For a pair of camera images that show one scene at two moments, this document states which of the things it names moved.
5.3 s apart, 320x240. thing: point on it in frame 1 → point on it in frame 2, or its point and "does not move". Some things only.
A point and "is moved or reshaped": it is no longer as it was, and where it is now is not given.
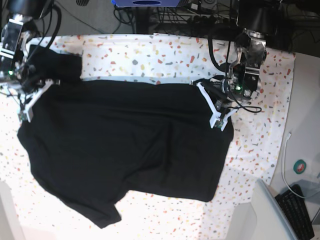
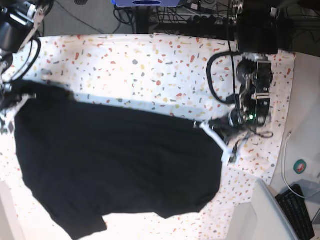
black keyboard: (295, 211) does not move
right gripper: (219, 94) → (228, 129)
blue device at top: (125, 3) does not move
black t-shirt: (90, 142) is moved or reshaped
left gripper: (30, 91) → (11, 99)
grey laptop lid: (272, 222) does not move
